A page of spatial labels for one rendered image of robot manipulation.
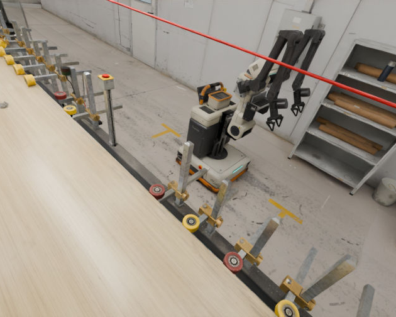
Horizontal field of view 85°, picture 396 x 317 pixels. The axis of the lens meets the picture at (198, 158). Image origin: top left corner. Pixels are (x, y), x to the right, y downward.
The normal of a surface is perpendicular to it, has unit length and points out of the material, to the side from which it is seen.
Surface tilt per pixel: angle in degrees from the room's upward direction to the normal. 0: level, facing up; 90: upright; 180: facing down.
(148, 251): 0
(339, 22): 90
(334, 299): 0
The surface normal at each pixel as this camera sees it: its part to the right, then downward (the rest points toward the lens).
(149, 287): 0.16, -0.75
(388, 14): -0.68, 0.39
